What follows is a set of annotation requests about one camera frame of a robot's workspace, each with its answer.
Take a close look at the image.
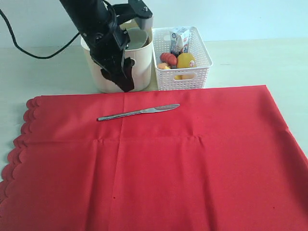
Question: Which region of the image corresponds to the red sausage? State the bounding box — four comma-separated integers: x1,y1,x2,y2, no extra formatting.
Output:
160,52,178,66

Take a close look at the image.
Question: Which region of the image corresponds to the red tablecloth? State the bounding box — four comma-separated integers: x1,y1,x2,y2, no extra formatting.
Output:
0,86,308,231

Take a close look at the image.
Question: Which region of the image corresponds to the white ceramic bowl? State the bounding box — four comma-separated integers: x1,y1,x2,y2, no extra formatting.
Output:
127,27,149,50

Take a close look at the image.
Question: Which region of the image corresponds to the large cream plastic bin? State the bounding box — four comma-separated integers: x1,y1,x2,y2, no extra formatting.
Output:
80,20,153,93

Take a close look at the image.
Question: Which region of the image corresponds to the yellow lemon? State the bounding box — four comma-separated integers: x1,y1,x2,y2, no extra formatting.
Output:
177,53,197,69

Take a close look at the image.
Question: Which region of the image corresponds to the yellow cheese wedge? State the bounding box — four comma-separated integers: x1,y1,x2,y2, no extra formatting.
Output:
163,66,186,80

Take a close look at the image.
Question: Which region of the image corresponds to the silver table knife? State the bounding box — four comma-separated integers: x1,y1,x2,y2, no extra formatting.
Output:
97,103,180,121

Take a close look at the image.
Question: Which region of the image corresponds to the white woven plastic basket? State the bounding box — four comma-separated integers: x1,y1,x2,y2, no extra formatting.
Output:
152,26,213,90

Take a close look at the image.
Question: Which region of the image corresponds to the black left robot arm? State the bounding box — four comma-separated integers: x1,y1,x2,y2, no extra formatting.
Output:
61,0,135,92

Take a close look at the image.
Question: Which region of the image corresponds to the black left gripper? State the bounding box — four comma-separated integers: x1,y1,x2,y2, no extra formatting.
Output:
78,4,135,90

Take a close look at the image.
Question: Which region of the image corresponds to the dark wooden spoon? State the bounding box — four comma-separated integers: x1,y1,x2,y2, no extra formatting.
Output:
103,56,135,92

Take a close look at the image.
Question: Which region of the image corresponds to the fried chicken nugget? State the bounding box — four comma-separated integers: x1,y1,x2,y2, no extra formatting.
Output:
157,63,170,70

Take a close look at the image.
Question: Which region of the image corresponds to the small milk carton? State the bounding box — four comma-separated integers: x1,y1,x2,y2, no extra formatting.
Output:
169,27,190,57

